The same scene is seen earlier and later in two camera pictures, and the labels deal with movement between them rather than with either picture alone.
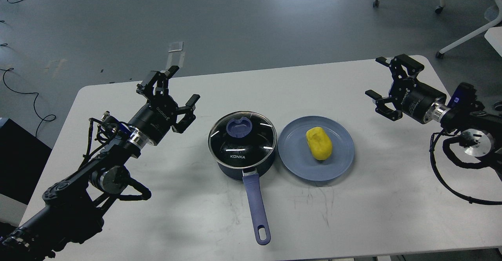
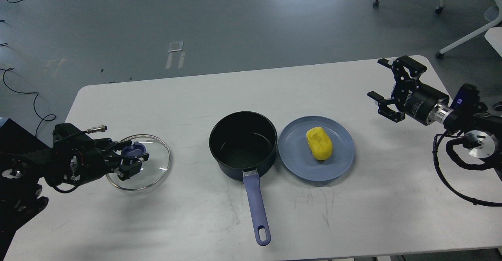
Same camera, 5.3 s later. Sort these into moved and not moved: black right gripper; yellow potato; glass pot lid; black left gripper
Moved: glass pot lid; black left gripper
Not moved: black right gripper; yellow potato
